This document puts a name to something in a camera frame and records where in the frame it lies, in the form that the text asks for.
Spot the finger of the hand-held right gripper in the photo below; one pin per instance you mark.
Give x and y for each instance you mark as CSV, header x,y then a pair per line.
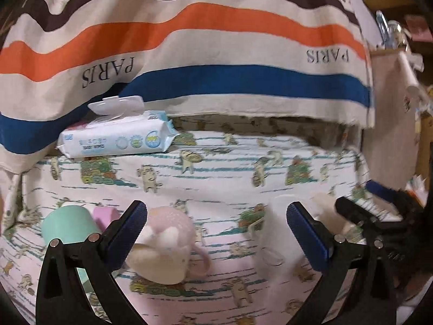
x,y
358,214
377,188

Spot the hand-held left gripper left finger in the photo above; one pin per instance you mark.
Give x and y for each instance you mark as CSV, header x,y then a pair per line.
x,y
132,221

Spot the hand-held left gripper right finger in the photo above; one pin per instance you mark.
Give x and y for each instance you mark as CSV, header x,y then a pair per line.
x,y
306,235

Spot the small lilac cup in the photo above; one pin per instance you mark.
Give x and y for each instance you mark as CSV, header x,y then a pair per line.
x,y
105,215

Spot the clear glass cup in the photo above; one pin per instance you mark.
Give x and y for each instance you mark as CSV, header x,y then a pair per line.
x,y
270,233

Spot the mint green cup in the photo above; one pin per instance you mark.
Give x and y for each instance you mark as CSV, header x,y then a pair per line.
x,y
69,223

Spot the beige hanging cloth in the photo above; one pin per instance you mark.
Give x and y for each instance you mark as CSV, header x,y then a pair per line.
x,y
389,118

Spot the wet wipes pack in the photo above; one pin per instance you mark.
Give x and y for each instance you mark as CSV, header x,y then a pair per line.
x,y
118,138

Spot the cat print bed sheet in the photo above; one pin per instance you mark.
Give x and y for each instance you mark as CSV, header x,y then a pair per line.
x,y
216,182

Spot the shiny metal fixture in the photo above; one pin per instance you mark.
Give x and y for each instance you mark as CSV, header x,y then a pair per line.
x,y
392,32

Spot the striped cloth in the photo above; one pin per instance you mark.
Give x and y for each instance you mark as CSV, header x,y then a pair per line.
x,y
203,57

